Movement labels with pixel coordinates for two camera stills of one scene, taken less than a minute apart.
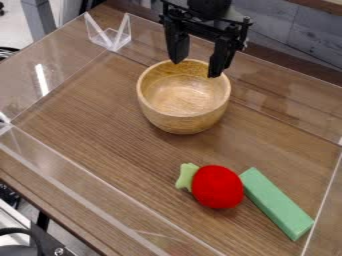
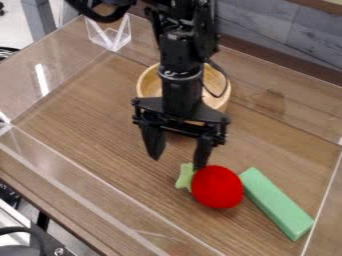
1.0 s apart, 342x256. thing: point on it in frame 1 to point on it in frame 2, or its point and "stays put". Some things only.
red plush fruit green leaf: (215, 185) stays put
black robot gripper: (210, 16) to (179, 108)
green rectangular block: (274, 204) stays put
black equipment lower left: (41, 242) stays put
